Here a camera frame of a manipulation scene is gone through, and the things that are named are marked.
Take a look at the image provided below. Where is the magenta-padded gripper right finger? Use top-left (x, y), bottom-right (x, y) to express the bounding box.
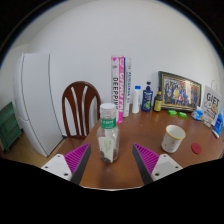
top-left (132, 143), bottom-right (184, 186)

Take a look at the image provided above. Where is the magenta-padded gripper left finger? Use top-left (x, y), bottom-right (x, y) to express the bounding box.
top-left (40, 143), bottom-right (92, 186)

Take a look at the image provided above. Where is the clear green-labelled drink bottle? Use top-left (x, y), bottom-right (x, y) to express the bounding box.
top-left (96, 102), bottom-right (120, 164)

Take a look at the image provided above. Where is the white yellow-rimmed cup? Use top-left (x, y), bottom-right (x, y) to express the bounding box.
top-left (160, 124), bottom-right (187, 154)

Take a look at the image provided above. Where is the dark wooden chair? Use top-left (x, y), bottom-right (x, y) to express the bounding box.
top-left (61, 80), bottom-right (102, 140)

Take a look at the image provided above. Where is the flat round red coaster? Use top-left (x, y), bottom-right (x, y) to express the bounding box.
top-left (190, 142), bottom-right (203, 155)

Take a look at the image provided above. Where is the dark yellow-labelled pump bottle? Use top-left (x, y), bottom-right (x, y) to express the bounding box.
top-left (153, 87), bottom-right (164, 113)

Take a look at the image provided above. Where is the dark blue pump bottle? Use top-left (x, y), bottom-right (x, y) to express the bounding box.
top-left (140, 81), bottom-right (154, 113)

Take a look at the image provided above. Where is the white bottle with blue cap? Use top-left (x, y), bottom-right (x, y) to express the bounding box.
top-left (131, 85), bottom-right (142, 115)

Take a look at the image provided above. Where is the blue tissue pack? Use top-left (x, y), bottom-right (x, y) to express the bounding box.
top-left (191, 106), bottom-right (205, 121)

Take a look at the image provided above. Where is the green cabinet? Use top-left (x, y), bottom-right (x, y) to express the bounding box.
top-left (0, 101), bottom-right (23, 153)

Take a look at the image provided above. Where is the framed group photo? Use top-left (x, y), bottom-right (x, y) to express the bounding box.
top-left (157, 70), bottom-right (203, 112)

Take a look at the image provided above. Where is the pink and white tube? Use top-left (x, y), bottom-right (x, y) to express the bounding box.
top-left (110, 55), bottom-right (125, 125)

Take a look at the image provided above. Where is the blue detergent bottle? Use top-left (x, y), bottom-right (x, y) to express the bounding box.
top-left (211, 108), bottom-right (224, 139)

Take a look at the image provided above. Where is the white paper gift bag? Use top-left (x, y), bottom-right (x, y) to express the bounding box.
top-left (201, 79), bottom-right (223, 126)

